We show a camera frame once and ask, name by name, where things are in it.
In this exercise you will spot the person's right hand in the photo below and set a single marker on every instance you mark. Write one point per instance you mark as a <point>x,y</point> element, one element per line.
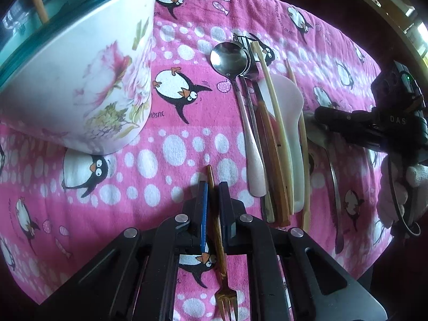
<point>419,175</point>

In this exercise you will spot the grey kitchen countertop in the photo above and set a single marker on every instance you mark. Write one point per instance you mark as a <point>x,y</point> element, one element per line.
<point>371,0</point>

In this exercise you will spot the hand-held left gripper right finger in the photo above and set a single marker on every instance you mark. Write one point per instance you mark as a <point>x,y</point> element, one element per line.
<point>224,217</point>

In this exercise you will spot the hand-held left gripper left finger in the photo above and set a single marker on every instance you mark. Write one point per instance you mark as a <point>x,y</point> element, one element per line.
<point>203,220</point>

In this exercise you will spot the long steel spoon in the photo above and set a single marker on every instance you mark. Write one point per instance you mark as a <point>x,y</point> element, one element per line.
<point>314,135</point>

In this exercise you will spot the white ceramic soup spoon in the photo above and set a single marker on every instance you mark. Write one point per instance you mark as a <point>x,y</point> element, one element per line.
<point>289,107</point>

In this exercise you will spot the white floral cup teal rim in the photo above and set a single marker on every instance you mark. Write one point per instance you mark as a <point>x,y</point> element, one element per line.
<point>67,73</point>

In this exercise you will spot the gold fork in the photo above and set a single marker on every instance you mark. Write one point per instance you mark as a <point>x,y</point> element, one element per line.
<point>226,291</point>

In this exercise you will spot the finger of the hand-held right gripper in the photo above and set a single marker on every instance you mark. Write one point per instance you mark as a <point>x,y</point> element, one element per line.
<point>347,120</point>

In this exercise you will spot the pink penguin towel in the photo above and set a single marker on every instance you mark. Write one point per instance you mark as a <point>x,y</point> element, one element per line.
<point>200,120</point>

